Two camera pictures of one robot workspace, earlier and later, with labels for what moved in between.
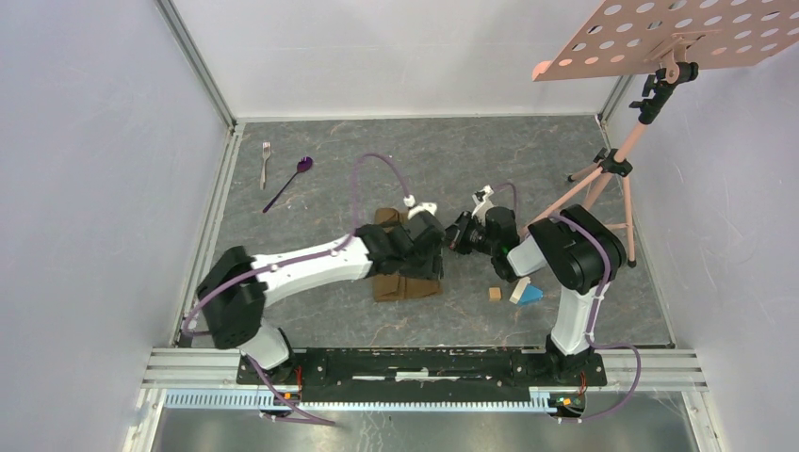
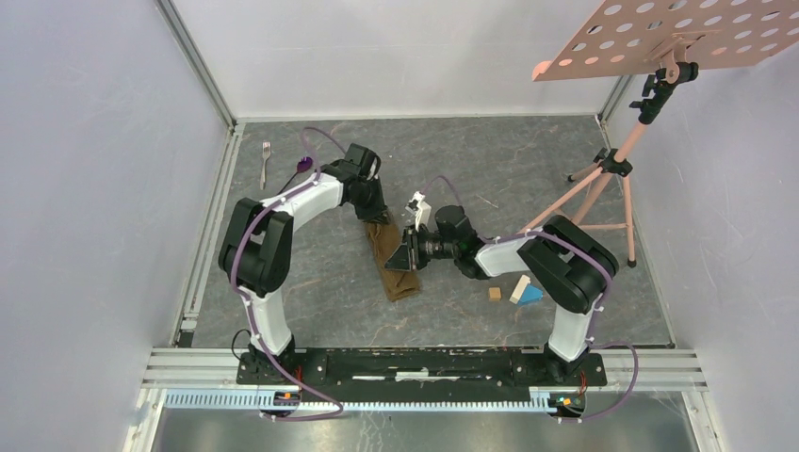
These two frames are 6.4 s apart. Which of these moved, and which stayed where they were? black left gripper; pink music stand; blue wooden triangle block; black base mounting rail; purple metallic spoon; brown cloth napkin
Moved: black left gripper; brown cloth napkin
Stayed: purple metallic spoon; pink music stand; black base mounting rail; blue wooden triangle block
